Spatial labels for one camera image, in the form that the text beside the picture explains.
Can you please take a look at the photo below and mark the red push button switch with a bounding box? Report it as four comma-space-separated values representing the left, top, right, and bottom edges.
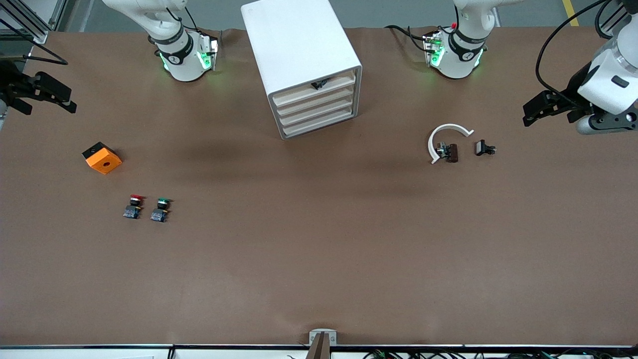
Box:
123, 194, 146, 220

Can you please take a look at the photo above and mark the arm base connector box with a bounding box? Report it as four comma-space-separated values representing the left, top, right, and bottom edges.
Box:
424, 31, 445, 68
198, 34, 220, 71

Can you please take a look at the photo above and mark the orange and black button box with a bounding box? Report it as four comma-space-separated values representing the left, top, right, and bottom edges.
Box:
82, 142, 123, 175

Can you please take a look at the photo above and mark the small brown electrical component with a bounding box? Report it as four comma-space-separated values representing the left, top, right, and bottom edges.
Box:
436, 143, 459, 164

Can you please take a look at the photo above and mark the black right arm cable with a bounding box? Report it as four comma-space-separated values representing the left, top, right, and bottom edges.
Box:
0, 17, 69, 65

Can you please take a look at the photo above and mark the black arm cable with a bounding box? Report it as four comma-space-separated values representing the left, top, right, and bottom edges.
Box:
0, 17, 69, 65
536, 0, 619, 108

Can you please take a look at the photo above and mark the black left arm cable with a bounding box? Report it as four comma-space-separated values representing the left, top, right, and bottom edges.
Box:
536, 0, 619, 108

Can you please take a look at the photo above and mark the aluminium frame profile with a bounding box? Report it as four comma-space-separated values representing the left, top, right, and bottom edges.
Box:
0, 0, 68, 45

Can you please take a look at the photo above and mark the white curved plastic ring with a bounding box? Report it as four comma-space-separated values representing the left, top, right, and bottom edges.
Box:
428, 123, 475, 165

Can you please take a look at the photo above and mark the green push button switch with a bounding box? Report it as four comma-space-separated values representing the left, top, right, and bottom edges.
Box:
151, 198, 173, 223

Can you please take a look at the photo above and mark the black base power cable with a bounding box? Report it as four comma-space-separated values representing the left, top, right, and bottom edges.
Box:
385, 24, 429, 53

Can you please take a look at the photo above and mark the black cable bundle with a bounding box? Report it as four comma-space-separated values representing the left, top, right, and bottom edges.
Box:
364, 349, 638, 359

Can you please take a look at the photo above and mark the white table edge rail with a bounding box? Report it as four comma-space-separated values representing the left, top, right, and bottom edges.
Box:
0, 343, 638, 359

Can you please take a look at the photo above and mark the grey metal bracket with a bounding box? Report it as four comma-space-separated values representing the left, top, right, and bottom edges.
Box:
309, 329, 337, 346

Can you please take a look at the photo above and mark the brown camera post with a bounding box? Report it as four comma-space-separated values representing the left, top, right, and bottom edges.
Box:
307, 333, 332, 359

